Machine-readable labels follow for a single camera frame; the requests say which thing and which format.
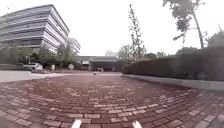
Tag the grey asphalt road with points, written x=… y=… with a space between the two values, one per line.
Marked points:
x=16 y=76

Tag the red brick path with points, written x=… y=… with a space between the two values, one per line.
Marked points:
x=100 y=96

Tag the tall bare-trunked tree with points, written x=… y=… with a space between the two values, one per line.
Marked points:
x=197 y=23

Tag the dark green hedge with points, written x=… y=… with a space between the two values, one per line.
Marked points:
x=173 y=65

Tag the row of trees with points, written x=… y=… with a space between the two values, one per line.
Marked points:
x=43 y=56

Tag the large grey office building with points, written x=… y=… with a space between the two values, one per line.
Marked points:
x=30 y=26

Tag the small pale building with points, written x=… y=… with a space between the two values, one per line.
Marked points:
x=74 y=45

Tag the low dark canopy building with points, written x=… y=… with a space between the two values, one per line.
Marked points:
x=100 y=62

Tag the grey stone kerb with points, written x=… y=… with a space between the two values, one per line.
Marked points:
x=173 y=81

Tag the robot's own part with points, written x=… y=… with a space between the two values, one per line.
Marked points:
x=136 y=124
x=76 y=124

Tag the white car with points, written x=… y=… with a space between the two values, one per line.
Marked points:
x=33 y=66

